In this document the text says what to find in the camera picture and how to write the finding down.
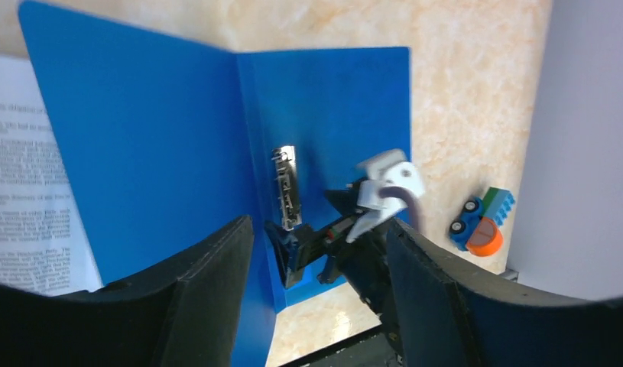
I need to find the blue plastic file folder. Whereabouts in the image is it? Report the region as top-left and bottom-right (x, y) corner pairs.
(18, 1), (411, 366)

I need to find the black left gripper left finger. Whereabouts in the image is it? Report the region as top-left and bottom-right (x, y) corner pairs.
(0, 216), (254, 366)

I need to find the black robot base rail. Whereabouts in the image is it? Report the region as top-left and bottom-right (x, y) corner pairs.
(282, 325), (402, 367)

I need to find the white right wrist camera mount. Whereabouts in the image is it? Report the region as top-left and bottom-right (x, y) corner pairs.
(346, 148), (426, 243)

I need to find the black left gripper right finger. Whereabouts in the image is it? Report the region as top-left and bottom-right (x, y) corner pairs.
(387, 220), (623, 366)

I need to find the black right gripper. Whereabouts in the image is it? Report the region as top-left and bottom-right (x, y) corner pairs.
(264, 188), (404, 356)

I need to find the white printed paper stack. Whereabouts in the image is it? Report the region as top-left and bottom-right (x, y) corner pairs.
(0, 55), (102, 296)

